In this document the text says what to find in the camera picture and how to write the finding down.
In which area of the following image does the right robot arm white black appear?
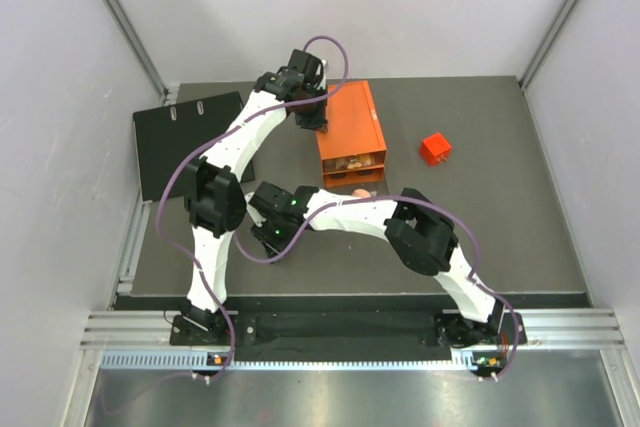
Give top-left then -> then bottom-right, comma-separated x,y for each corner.
247,182 -> 504,343

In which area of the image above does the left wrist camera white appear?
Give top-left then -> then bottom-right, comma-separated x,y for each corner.
314,59 -> 328,88

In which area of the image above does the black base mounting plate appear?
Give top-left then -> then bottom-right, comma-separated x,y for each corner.
170,294 -> 527,362

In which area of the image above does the orange drawer box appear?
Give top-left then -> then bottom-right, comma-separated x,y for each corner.
316,80 -> 387,184

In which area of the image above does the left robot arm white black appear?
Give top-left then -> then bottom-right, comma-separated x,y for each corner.
182,49 -> 328,344

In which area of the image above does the red cube plug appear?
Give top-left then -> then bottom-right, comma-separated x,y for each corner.
419,133 -> 452,167

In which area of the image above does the grey cable duct strip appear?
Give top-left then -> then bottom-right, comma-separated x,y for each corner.
100,350 -> 500,372

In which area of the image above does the clear pull-out drawer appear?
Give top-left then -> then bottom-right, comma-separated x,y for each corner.
322,153 -> 385,173

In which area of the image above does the black binder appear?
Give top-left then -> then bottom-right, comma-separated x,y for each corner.
133,91 -> 243,202

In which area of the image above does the pink round powder puff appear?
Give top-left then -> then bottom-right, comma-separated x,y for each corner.
351,188 -> 371,198

